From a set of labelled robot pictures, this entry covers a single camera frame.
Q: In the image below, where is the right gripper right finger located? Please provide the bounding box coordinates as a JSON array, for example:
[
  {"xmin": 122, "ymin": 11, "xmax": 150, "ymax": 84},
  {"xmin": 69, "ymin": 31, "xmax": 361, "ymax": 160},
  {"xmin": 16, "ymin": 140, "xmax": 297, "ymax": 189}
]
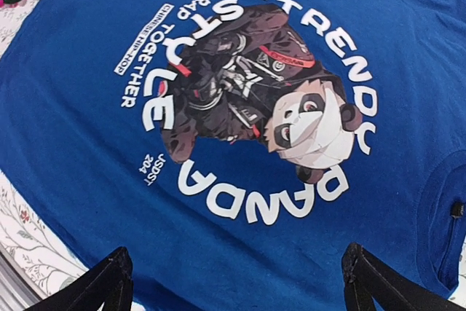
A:
[{"xmin": 341, "ymin": 243, "xmax": 464, "ymax": 311}]

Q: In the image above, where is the blue printed t-shirt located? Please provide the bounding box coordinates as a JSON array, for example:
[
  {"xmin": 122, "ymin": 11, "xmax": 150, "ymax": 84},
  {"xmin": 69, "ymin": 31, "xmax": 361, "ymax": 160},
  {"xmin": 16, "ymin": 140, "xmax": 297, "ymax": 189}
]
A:
[{"xmin": 0, "ymin": 0, "xmax": 466, "ymax": 311}]

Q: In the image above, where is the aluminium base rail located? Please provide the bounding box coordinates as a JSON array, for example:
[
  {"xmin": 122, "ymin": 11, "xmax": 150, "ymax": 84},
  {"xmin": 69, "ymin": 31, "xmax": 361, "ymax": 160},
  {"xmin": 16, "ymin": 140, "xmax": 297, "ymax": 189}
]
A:
[{"xmin": 1, "ymin": 246, "xmax": 42, "ymax": 311}]

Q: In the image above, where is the floral table cloth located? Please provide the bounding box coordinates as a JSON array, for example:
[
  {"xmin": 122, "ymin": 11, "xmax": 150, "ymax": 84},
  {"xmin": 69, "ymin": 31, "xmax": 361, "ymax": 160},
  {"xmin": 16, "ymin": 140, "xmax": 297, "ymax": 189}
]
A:
[{"xmin": 0, "ymin": 0, "xmax": 466, "ymax": 301}]

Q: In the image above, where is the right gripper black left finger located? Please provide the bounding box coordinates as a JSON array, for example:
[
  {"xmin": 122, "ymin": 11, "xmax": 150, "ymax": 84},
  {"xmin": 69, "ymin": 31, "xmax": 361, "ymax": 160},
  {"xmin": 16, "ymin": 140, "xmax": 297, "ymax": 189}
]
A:
[{"xmin": 28, "ymin": 247, "xmax": 133, "ymax": 311}]

